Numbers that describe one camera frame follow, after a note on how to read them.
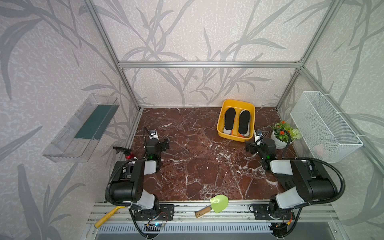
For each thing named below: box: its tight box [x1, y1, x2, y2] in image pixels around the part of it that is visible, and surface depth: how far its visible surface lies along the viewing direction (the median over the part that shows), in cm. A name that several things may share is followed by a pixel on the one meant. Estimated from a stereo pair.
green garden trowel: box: [194, 194, 229, 218], surface depth 79 cm
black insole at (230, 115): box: [224, 107, 236, 130], surface depth 111 cm
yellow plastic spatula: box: [94, 206, 126, 229], surface depth 73 cm
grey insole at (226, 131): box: [223, 126, 232, 135], surface depth 104 cm
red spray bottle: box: [112, 146, 135, 160], surface depth 82 cm
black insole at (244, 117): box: [238, 110, 251, 135], surface depth 110 cm
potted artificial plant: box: [270, 120, 302, 150], surface depth 90 cm
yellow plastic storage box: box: [217, 99, 256, 142], surface depth 117 cm
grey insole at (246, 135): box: [238, 132, 250, 138], surface depth 104 cm
